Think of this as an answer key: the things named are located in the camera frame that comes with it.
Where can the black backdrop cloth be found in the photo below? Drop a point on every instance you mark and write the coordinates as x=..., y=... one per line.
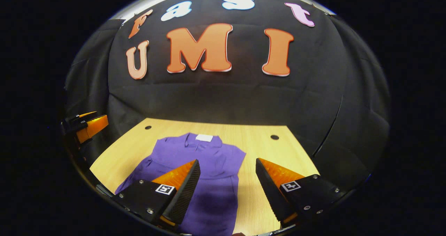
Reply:
x=226, y=96

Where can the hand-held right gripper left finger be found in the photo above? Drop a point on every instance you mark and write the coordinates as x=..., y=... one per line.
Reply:
x=186, y=190

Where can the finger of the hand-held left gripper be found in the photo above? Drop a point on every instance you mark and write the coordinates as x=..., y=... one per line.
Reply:
x=77, y=118
x=92, y=126

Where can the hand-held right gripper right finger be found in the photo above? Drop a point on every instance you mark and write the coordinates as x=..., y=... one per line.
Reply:
x=270, y=190

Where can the purple button shirt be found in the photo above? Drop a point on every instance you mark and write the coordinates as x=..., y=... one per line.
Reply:
x=209, y=166

